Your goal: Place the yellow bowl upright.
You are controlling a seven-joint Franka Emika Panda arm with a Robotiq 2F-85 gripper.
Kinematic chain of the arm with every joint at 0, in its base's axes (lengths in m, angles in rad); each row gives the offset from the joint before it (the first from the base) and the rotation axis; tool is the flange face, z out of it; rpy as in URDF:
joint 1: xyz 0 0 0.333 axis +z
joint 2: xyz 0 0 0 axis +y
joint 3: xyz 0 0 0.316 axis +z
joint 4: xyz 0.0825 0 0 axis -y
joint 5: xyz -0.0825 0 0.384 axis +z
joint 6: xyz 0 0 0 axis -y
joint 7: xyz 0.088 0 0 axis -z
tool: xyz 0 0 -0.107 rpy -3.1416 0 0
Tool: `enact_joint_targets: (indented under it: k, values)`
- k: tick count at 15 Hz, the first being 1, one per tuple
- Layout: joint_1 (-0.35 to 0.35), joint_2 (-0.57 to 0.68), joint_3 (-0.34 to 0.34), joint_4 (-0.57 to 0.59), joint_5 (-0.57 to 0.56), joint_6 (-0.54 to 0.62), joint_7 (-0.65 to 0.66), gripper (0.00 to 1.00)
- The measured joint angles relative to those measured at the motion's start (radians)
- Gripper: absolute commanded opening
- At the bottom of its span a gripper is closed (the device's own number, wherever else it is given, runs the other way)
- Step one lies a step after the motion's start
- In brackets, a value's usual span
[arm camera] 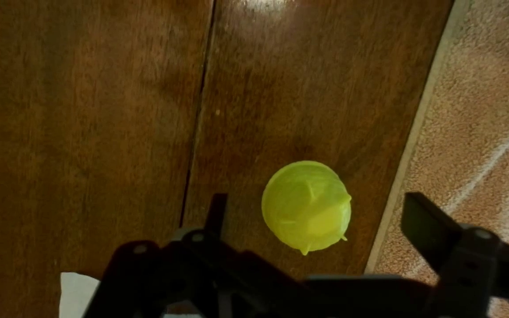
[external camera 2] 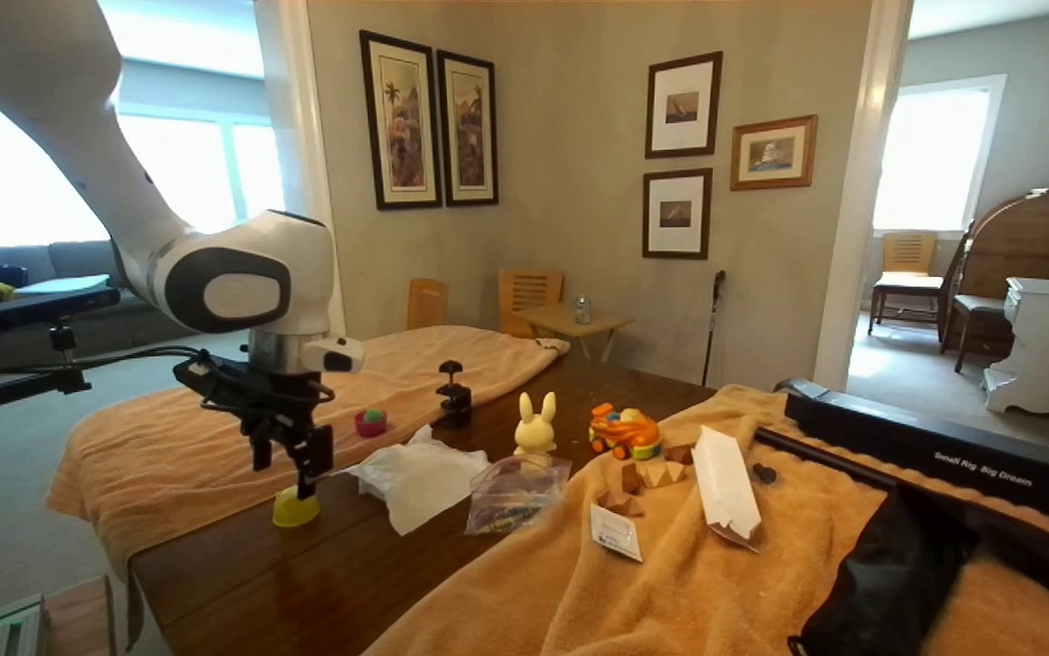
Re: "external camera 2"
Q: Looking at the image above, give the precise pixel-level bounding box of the grey sofa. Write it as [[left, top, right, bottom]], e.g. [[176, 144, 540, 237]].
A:
[[0, 237, 192, 366]]

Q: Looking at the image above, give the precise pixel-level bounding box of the clear plastic bag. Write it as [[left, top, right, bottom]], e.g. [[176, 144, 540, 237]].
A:
[[463, 452, 576, 540]]

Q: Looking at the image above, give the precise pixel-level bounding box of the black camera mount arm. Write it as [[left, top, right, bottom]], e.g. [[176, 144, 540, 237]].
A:
[[0, 320, 98, 421]]

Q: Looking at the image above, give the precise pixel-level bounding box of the black fabric bag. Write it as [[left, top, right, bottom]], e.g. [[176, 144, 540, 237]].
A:
[[792, 482, 984, 656]]

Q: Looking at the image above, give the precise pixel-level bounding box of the plain wooden chair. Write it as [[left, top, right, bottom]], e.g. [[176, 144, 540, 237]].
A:
[[406, 277, 452, 330]]

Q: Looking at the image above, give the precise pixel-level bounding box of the black walking stick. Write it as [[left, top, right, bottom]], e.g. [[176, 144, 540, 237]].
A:
[[699, 264, 732, 388]]

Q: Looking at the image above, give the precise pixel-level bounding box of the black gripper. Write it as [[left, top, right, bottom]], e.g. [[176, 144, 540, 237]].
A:
[[228, 360, 341, 503]]

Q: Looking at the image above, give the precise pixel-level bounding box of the long black case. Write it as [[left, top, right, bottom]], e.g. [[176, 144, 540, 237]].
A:
[[776, 376, 1049, 540]]

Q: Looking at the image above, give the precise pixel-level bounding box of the white crumpled cloth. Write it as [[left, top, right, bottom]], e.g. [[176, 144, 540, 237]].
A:
[[341, 421, 495, 540]]

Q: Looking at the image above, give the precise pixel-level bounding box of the wooden armchair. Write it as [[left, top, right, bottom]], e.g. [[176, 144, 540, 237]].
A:
[[868, 228, 946, 337]]

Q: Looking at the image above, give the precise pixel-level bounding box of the small black framed picture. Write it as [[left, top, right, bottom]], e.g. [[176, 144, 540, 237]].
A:
[[638, 164, 718, 261], [642, 48, 726, 159]]

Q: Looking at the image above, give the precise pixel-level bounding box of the yellow bunny figure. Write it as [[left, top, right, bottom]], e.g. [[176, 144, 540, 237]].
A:
[[509, 387, 562, 466]]

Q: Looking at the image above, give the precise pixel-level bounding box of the wood framed picture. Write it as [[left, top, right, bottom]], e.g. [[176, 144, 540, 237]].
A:
[[730, 113, 821, 194]]

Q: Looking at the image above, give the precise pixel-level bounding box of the wooden slat chair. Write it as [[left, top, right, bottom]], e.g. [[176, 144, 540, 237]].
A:
[[495, 264, 570, 337]]

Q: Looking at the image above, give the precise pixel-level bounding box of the wooden folding table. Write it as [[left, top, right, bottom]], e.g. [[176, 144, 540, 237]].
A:
[[521, 303, 630, 366]]

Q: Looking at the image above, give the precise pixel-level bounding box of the small wooden side table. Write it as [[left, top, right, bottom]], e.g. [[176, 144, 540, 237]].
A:
[[43, 575, 117, 656]]

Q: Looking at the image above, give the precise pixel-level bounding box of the white paper box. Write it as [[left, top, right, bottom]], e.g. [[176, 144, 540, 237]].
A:
[[690, 421, 764, 545]]

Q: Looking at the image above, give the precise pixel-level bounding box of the tan terry towel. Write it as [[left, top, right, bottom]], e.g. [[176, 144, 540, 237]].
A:
[[356, 381, 1049, 656], [46, 320, 571, 575]]

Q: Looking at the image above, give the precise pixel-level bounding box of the bright white framed window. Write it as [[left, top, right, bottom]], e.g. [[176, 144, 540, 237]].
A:
[[869, 74, 1010, 234], [0, 0, 293, 250]]

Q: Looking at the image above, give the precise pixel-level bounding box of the black stereo camera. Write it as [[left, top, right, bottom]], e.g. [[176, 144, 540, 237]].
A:
[[0, 285, 125, 330]]

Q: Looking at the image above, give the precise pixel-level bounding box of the yellow silicone bowl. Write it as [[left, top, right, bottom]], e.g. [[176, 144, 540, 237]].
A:
[[268, 482, 326, 530]]

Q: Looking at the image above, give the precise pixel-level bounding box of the tall black framed picture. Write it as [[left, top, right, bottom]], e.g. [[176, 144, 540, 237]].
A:
[[356, 30, 446, 213], [434, 48, 503, 210]]

